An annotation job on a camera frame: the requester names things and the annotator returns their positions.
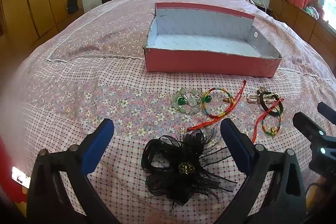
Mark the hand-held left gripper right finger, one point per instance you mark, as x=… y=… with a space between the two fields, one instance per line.
x=235 y=145

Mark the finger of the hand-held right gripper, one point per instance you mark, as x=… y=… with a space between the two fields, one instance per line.
x=326 y=112
x=307 y=124

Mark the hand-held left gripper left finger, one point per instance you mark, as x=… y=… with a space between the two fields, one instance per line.
x=97 y=145

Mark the white cross hair clip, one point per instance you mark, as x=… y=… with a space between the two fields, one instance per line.
x=252 y=98

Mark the black feather hair flower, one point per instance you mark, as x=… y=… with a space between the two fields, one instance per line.
x=173 y=169

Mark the red cardboard box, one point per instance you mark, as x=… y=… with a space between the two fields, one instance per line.
x=210 y=62

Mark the gold bow hair clip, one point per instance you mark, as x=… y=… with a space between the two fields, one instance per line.
x=262 y=89

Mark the pink floral quilt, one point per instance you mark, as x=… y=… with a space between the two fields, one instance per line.
x=86 y=82

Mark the red object with white label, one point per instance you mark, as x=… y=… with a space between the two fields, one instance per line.
x=10 y=161

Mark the wooden sideboard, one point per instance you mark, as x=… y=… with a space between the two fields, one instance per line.
x=296 y=16

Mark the window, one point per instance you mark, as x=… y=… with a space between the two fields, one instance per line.
x=329 y=3

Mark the black hanging bag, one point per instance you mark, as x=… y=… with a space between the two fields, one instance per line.
x=72 y=6

